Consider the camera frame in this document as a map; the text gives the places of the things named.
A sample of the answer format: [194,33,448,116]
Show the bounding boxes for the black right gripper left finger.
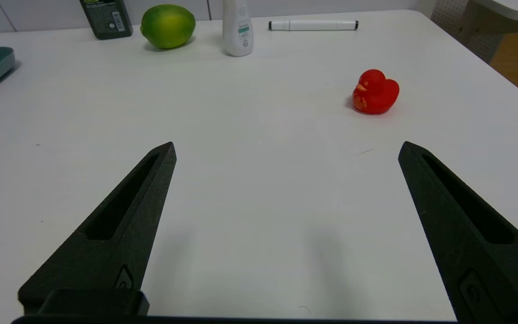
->
[18,142,177,316]

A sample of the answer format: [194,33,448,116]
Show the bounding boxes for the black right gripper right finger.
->
[398,141,518,324]

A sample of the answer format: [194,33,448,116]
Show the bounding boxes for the red rubber duck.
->
[352,69,400,115]

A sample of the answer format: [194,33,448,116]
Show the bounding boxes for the perforated grey panel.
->
[432,0,508,64]

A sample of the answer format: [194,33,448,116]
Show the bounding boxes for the green lime fruit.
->
[140,4,196,50]

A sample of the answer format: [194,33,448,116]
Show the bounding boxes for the dark pump bottle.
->
[80,0,133,40]

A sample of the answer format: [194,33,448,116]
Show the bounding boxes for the white bottle silver cap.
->
[222,0,254,57]

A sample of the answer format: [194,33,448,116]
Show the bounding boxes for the white marker pen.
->
[268,20,359,32]

